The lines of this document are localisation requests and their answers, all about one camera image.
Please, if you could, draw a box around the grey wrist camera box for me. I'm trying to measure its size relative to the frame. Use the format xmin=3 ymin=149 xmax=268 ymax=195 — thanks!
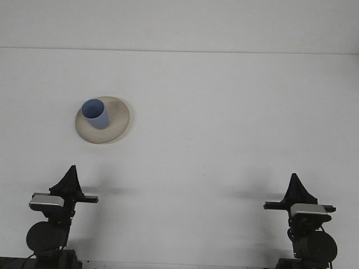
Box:
xmin=290 ymin=203 xmax=329 ymax=217
xmin=29 ymin=194 xmax=65 ymax=210

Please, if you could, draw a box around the pale blue cup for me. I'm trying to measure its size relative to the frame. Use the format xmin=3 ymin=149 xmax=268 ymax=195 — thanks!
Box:
xmin=81 ymin=98 xmax=109 ymax=130

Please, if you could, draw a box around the pale round plate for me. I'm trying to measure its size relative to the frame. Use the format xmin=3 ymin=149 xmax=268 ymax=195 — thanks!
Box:
xmin=74 ymin=95 xmax=132 ymax=145

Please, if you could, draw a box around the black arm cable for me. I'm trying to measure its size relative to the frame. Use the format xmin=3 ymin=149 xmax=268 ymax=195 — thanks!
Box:
xmin=22 ymin=253 xmax=39 ymax=269

